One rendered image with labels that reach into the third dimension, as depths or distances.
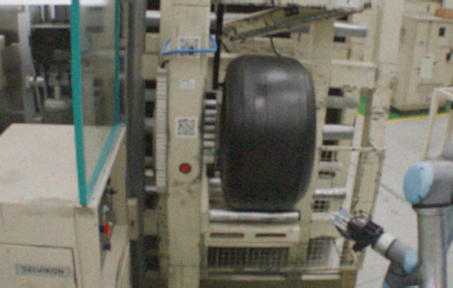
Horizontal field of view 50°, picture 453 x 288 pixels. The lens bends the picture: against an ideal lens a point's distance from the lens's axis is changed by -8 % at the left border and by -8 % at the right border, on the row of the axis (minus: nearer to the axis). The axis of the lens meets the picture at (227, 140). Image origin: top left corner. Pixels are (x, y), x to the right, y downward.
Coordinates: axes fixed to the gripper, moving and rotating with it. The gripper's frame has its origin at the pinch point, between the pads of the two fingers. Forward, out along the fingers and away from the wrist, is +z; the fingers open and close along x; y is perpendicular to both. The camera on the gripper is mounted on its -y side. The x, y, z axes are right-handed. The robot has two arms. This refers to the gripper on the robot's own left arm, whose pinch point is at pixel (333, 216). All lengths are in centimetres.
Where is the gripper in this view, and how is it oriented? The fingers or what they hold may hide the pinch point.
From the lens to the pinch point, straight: 180.0
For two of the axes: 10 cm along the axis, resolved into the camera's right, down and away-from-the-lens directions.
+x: -7.2, 5.1, -4.6
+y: -1.2, -7.5, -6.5
